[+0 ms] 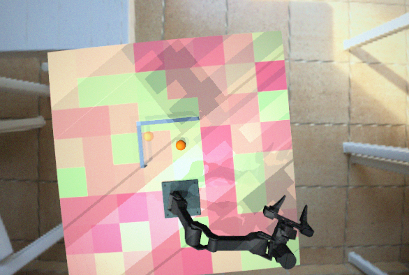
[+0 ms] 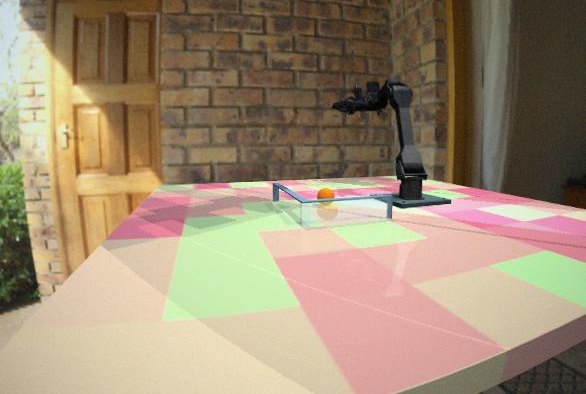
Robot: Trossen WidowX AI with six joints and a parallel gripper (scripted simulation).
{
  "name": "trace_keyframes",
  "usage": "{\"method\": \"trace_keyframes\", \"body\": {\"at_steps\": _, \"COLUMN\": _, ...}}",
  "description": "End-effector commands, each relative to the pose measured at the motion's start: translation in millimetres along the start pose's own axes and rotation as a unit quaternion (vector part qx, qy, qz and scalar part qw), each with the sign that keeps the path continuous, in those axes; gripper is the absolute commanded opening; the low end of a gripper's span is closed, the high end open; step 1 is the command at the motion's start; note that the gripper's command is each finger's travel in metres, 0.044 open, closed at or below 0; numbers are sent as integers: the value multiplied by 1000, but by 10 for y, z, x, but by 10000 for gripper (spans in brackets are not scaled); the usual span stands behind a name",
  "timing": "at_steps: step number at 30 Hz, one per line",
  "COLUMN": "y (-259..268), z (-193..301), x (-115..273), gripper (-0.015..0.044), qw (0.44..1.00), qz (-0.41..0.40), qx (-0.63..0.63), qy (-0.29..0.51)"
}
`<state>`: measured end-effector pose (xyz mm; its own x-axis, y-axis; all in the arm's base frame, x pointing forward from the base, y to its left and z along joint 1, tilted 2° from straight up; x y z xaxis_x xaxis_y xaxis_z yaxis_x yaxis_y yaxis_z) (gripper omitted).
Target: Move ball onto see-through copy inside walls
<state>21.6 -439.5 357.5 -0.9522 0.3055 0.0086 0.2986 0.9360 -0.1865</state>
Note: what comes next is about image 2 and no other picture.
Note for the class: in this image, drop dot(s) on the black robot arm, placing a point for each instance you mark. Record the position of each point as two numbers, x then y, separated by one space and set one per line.
408 162

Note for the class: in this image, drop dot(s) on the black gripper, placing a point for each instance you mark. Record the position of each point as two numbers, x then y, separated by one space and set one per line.
350 106

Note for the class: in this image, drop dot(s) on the clear low corner walls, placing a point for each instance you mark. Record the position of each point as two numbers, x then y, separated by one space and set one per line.
320 214

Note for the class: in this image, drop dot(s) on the orange ball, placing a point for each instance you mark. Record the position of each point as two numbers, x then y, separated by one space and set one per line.
325 193

